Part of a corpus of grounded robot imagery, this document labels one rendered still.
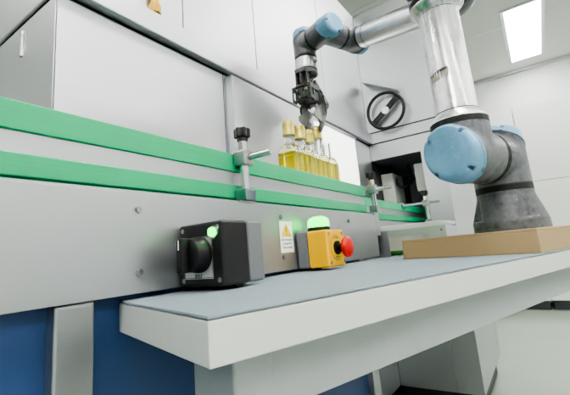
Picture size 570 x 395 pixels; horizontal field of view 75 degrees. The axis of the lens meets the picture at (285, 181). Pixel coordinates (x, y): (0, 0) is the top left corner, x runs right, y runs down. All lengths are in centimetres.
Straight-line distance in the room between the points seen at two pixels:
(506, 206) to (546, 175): 380
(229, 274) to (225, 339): 19
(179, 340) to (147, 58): 77
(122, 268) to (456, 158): 62
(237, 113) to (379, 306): 83
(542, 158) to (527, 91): 101
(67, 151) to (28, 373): 22
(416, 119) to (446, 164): 126
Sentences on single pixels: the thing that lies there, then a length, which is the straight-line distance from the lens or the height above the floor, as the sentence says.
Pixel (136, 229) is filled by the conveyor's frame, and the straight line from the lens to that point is 48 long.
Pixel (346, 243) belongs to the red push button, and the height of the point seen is 80.
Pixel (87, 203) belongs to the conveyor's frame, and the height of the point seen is 86.
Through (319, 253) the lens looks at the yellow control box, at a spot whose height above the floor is 78.
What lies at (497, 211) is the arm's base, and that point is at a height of 84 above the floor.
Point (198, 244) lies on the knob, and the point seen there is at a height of 81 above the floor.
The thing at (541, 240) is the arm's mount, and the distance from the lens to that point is 82.
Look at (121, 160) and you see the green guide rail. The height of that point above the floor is 92.
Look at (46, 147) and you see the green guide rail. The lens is 47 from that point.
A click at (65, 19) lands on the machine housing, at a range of 92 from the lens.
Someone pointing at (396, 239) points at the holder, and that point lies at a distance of 117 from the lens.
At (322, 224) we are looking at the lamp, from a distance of 73.
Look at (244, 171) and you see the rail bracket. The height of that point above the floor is 93.
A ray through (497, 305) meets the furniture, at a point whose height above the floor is 68.
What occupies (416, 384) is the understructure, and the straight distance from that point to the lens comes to 213.
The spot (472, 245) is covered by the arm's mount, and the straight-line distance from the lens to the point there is 85.
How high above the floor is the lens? 79
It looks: 11 degrees up
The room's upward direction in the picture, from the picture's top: 5 degrees counter-clockwise
